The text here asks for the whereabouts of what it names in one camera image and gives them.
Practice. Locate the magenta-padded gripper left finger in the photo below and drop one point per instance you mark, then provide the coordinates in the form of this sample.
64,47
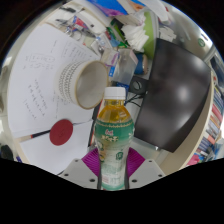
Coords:
77,171

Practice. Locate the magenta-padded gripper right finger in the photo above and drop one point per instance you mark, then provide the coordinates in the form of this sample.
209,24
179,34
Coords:
150,171

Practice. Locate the green-labelled clear drink bottle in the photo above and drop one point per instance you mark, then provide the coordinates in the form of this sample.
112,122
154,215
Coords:
114,140

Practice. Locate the blank white paper sheet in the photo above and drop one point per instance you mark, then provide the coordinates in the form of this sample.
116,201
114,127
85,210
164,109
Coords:
60,155

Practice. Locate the flat round red coaster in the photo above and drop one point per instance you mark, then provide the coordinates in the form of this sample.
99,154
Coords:
61,132

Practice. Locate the black flat device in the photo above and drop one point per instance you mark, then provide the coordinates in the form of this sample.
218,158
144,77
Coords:
93,128

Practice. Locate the black pencil with red band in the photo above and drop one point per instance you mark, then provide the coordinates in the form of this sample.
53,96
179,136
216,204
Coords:
36,135

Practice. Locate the black computer monitor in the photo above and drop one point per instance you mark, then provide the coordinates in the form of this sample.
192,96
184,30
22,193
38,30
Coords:
173,93

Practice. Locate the black monitor stand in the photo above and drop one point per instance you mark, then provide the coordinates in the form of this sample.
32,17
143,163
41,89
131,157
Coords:
137,86

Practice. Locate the white patterned ceramic cup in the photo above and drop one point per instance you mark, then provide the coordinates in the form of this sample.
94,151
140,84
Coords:
75,83

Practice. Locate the large handwritten white paper sheet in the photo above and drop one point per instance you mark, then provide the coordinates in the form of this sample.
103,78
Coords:
36,80

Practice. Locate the clear plastic box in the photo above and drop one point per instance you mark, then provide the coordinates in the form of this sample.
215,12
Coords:
125,66

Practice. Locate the white napkin stack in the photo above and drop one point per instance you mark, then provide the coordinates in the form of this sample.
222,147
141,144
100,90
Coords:
135,36

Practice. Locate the blue tissue box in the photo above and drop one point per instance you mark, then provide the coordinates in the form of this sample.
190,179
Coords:
110,7

